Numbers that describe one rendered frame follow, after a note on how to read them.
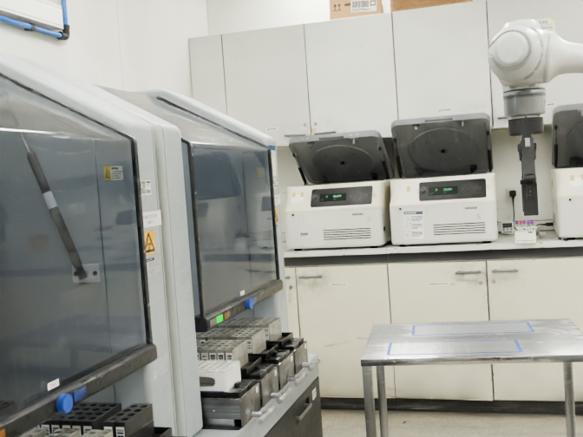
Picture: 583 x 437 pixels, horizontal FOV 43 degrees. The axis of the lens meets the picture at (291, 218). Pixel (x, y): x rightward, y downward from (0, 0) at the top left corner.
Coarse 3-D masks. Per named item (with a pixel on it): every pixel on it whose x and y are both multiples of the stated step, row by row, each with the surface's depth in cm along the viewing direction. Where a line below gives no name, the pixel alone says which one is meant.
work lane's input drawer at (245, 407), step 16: (240, 384) 179; (256, 384) 182; (208, 400) 173; (224, 400) 172; (240, 400) 171; (256, 400) 181; (208, 416) 173; (224, 416) 172; (240, 416) 171; (256, 416) 177
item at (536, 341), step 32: (512, 320) 230; (544, 320) 226; (384, 352) 200; (416, 352) 197; (448, 352) 195; (480, 352) 193; (512, 352) 190; (544, 352) 188; (576, 352) 186; (384, 384) 236; (384, 416) 237
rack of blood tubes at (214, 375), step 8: (200, 368) 179; (208, 368) 179; (216, 368) 178; (224, 368) 178; (232, 368) 177; (200, 376) 186; (208, 376) 175; (216, 376) 174; (224, 376) 173; (232, 376) 177; (240, 376) 182; (200, 384) 185; (208, 384) 184; (216, 384) 174; (224, 384) 174; (232, 384) 177
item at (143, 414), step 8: (136, 408) 143; (144, 408) 143; (152, 408) 146; (128, 416) 139; (136, 416) 140; (144, 416) 142; (152, 416) 146; (120, 424) 135; (128, 424) 137; (136, 424) 139; (144, 424) 142; (152, 424) 145; (120, 432) 136; (128, 432) 136; (136, 432) 139; (144, 432) 142; (152, 432) 145
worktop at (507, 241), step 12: (504, 240) 394; (540, 240) 382; (552, 240) 378; (576, 240) 370; (288, 252) 410; (300, 252) 408; (312, 252) 406; (324, 252) 405; (336, 252) 403; (348, 252) 401; (360, 252) 399; (372, 252) 397; (384, 252) 395; (396, 252) 394; (408, 252) 392
